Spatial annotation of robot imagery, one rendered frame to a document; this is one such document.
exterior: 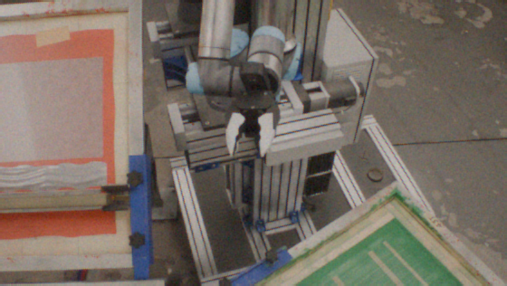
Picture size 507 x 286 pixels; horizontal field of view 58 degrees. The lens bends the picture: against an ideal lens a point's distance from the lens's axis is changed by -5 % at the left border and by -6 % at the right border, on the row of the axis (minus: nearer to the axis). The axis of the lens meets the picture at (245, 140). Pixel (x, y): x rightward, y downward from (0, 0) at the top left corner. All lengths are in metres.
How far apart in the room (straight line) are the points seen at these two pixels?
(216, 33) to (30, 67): 0.65
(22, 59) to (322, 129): 0.96
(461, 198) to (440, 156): 0.34
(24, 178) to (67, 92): 0.28
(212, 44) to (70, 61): 0.54
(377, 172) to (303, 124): 1.24
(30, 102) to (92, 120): 0.20
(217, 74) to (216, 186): 1.55
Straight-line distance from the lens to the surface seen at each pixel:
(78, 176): 1.41
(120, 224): 1.38
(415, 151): 3.22
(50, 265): 1.40
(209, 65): 1.11
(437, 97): 3.66
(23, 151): 1.48
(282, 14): 1.28
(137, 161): 1.33
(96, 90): 1.45
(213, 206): 2.53
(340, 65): 1.74
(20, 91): 1.53
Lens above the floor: 2.31
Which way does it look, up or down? 48 degrees down
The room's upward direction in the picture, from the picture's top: straight up
